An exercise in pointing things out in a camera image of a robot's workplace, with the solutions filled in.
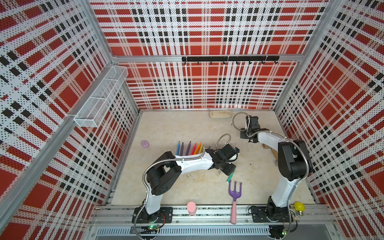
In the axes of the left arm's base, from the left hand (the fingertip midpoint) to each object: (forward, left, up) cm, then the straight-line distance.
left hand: (231, 168), depth 85 cm
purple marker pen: (+15, +30, -5) cm, 34 cm away
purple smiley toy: (+18, +55, -2) cm, 58 cm away
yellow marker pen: (+16, +17, -6) cm, 24 cm away
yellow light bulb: (-20, -33, -3) cm, 38 cm away
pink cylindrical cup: (-21, +22, +5) cm, 31 cm away
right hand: (+25, -13, +1) cm, 28 cm away
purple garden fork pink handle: (-13, -2, -5) cm, 14 cm away
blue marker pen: (+15, +33, -5) cm, 37 cm away
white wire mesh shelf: (+29, +85, +17) cm, 91 cm away
